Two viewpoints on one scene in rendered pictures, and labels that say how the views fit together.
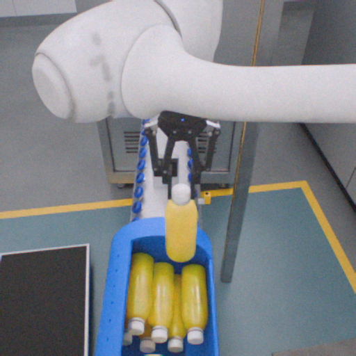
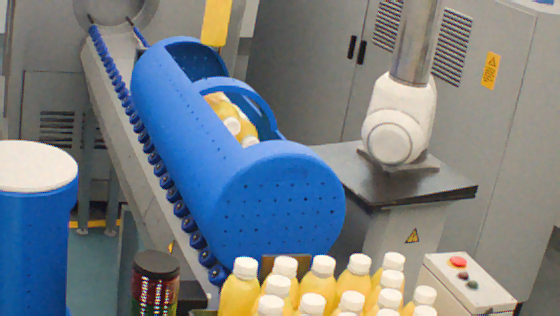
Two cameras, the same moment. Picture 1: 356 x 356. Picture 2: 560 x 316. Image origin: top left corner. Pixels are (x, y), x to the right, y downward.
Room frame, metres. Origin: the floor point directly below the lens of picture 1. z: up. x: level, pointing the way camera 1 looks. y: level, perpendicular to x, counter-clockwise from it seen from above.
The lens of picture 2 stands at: (-1.50, 0.65, 1.75)
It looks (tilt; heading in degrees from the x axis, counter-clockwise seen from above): 20 degrees down; 335
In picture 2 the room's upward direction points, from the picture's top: 11 degrees clockwise
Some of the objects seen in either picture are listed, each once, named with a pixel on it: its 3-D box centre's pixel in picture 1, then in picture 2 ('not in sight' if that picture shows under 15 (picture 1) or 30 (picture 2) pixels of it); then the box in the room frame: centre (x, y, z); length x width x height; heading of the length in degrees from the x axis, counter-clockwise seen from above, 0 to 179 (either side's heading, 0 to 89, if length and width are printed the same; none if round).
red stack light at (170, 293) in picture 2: not in sight; (154, 280); (-0.66, 0.41, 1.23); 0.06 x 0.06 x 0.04
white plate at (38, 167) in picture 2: not in sight; (20, 165); (0.16, 0.54, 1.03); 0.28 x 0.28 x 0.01
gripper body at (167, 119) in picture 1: (182, 116); not in sight; (0.53, -0.01, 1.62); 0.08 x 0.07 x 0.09; 90
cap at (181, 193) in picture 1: (181, 193); not in sight; (0.53, -0.01, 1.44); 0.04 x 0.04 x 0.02
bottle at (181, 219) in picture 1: (181, 225); (217, 11); (0.53, -0.01, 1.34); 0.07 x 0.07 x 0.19
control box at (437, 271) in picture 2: not in sight; (462, 298); (-0.49, -0.24, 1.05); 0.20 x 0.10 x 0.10; 0
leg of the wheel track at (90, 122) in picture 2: not in sight; (86, 172); (1.75, 0.11, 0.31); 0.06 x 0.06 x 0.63; 0
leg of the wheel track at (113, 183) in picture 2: not in sight; (115, 173); (1.75, -0.03, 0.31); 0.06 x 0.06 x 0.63; 0
